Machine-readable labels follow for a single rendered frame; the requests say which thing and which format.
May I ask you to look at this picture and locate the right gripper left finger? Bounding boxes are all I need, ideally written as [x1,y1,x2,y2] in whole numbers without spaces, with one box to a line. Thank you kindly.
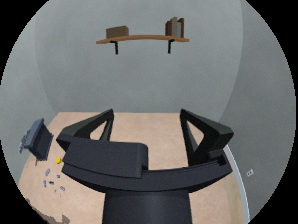
[60,109,114,141]

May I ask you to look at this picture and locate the yellow short cylinder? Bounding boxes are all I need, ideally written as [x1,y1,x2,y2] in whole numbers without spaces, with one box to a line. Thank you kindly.
[56,157,62,164]

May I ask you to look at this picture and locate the dark blue-grey block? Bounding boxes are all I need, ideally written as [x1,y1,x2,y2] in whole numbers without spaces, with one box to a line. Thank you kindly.
[24,118,54,161]

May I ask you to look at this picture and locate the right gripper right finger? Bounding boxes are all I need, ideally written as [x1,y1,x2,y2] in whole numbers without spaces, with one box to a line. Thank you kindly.
[180,109,234,166]

